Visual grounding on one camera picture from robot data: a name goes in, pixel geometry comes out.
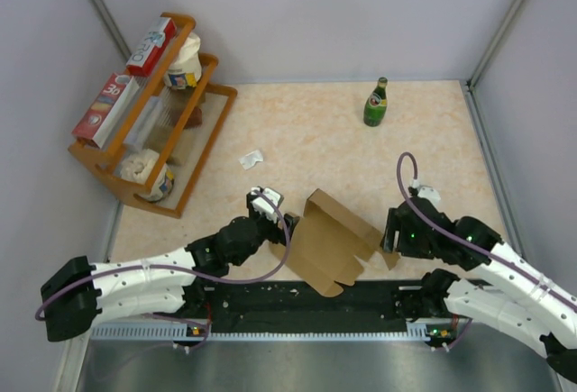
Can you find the white paper bag lower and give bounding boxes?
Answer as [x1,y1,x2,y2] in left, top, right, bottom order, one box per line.
[120,149,175,203]

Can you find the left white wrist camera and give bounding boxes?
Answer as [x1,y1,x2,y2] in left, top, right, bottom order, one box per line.
[247,187,284,223]

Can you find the purple cable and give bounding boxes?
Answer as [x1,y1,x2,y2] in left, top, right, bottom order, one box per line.
[34,187,292,348]
[396,151,577,352]

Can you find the white paper bag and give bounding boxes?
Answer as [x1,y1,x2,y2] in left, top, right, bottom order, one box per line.
[163,32,202,89]
[120,149,175,203]

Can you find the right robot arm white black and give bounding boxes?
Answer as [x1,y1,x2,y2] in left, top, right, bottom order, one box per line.
[380,197,576,382]

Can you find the red white box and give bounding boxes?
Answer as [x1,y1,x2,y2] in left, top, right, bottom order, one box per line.
[126,16,177,77]
[72,73,140,149]

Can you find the brown cardboard box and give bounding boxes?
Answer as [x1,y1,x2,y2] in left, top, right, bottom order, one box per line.
[285,189,400,297]

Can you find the white paper bag upper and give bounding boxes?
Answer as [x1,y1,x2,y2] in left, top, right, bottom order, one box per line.
[163,32,202,89]

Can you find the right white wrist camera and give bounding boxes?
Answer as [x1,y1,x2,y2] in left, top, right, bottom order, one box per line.
[408,178,441,206]

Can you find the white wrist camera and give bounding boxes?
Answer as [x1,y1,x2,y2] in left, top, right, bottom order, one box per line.
[247,187,284,223]
[408,178,441,206]

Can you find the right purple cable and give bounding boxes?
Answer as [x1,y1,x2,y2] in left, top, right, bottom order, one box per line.
[396,151,577,352]

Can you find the red white box upper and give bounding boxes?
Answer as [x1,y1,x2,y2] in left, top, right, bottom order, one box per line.
[126,16,177,77]

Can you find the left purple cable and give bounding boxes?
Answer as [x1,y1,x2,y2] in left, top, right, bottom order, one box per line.
[34,187,292,348]

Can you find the orange wooden shelf rack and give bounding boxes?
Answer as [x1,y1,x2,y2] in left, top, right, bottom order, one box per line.
[69,13,237,218]

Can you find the small clear plastic bag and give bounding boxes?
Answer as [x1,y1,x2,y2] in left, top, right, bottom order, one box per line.
[239,150,264,170]

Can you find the red white box lower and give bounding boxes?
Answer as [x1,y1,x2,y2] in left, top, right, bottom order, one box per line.
[72,73,140,149]

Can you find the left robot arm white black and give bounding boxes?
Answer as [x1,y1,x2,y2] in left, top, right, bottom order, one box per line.
[34,187,299,342]

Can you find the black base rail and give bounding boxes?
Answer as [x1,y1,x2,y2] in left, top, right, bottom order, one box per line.
[151,279,477,334]

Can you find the green glass bottle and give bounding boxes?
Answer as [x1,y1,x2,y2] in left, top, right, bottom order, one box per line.
[363,77,388,127]

